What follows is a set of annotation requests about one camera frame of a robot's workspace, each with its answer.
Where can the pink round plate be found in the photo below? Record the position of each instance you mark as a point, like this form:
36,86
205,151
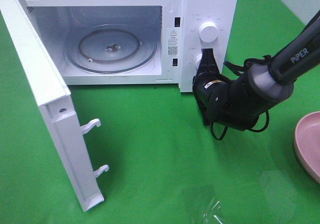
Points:
306,144

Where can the white microwave knob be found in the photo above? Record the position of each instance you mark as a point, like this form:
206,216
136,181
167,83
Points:
197,61
208,31

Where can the clear tape piece left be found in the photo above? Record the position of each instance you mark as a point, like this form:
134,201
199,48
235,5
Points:
202,205

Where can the upper white microwave knob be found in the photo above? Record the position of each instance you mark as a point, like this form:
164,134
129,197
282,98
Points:
208,31

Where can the lower white microwave knob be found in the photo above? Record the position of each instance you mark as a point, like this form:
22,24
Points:
197,61

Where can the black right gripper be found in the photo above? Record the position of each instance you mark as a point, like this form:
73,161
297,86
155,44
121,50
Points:
210,88

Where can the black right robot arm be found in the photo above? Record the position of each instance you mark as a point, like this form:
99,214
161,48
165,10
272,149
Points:
261,83

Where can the white microwave door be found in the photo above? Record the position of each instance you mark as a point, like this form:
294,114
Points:
53,98

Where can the white microwave oven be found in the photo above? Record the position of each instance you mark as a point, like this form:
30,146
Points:
178,20

